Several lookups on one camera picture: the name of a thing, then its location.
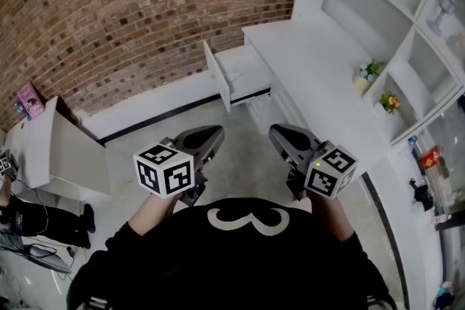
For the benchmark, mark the white desk cabinet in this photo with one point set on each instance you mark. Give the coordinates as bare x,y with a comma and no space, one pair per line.
316,76

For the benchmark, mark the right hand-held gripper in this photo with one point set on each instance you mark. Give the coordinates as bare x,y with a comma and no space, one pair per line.
328,170

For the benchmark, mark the teal object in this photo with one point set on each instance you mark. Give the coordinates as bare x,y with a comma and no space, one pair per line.
443,295

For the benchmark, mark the grey flat board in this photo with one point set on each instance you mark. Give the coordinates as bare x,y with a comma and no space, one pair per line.
40,257

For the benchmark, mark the potted plant with blue flowers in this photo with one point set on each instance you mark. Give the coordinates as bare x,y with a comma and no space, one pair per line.
367,74

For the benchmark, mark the blue bottle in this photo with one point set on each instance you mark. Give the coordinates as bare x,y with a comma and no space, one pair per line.
413,141

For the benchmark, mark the potted plant with orange flowers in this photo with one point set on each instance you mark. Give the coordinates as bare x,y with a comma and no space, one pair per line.
389,102

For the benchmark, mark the person's left forearm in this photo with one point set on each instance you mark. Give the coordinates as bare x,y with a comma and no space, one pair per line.
154,214

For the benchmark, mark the red box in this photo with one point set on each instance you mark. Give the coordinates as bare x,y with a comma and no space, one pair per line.
431,158

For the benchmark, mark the white side table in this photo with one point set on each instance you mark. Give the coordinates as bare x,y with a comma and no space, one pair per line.
61,149

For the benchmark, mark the black power adapter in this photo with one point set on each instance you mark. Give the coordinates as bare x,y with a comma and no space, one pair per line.
70,251

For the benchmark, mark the white drawer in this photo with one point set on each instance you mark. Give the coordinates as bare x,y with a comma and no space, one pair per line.
243,72

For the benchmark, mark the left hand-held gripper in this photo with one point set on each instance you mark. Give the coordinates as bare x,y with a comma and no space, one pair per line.
163,170

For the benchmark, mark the black bag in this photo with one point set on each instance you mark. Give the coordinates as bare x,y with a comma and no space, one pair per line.
423,194

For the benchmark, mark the person's right forearm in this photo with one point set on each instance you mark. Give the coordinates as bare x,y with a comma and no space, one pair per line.
332,218

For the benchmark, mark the person's black printed shirt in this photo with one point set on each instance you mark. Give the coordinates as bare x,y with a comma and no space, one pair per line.
232,265

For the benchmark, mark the white shelf unit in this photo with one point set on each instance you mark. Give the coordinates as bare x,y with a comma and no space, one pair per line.
392,11

